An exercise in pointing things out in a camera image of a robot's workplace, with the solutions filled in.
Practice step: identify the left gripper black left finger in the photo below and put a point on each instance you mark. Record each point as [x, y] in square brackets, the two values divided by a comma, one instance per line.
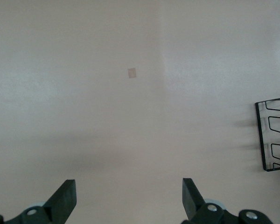
[63, 200]

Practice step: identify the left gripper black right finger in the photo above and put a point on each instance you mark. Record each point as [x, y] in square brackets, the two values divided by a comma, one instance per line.
[191, 200]

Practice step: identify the brown tape square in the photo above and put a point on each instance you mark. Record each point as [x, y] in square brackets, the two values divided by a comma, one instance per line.
[131, 73]

